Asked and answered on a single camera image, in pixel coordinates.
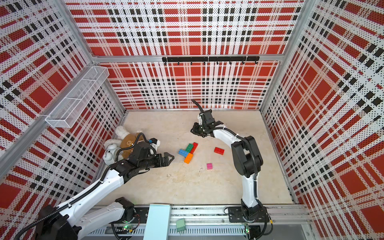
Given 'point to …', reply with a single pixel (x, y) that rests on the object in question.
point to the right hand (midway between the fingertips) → (193, 130)
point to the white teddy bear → (123, 141)
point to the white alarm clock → (109, 157)
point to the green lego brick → (189, 147)
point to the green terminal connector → (180, 225)
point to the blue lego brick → (183, 153)
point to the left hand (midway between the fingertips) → (169, 158)
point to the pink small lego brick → (209, 166)
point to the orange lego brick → (188, 158)
